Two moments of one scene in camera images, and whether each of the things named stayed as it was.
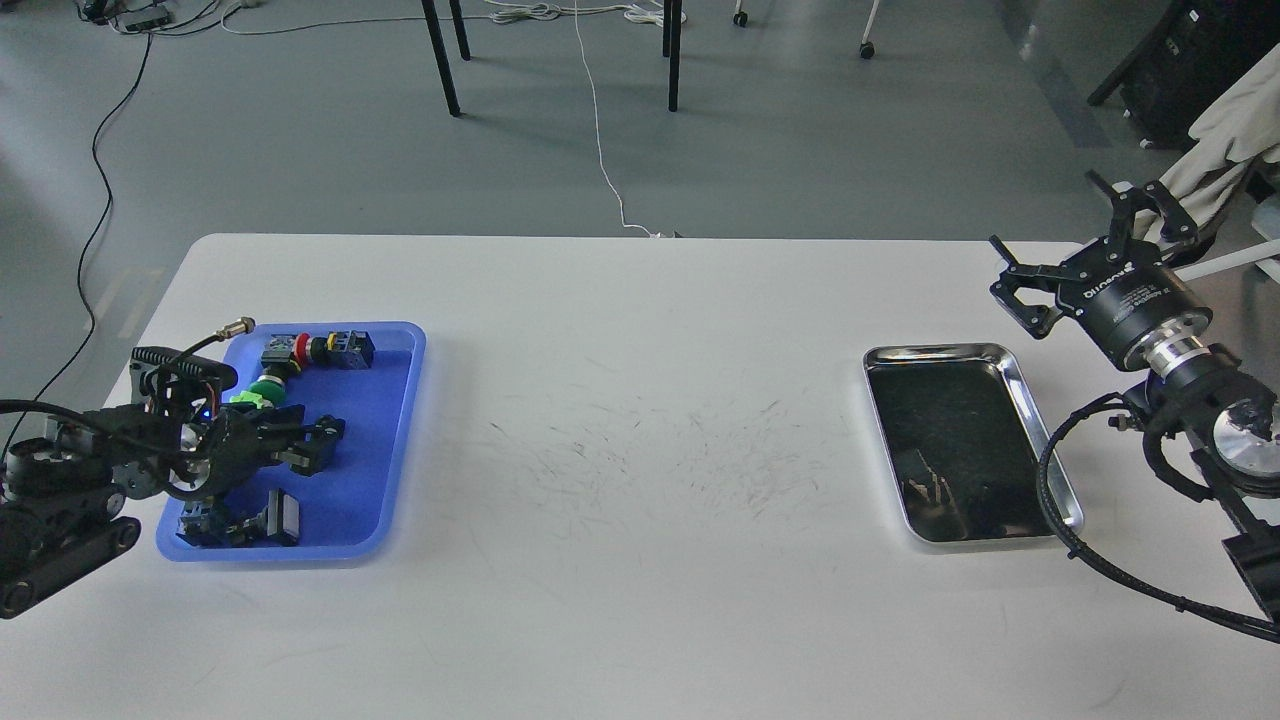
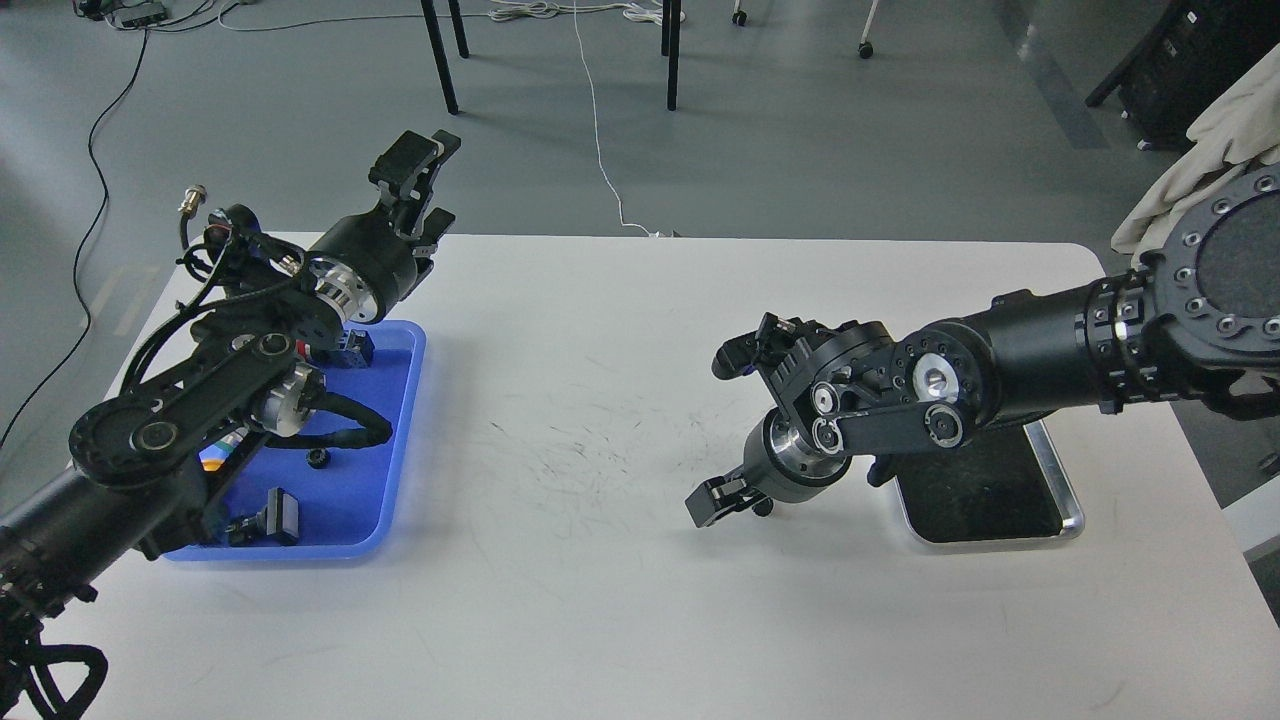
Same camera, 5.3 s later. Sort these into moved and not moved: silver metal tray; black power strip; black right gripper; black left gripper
Moved: black right gripper; black left gripper
Not moved: silver metal tray; black power strip
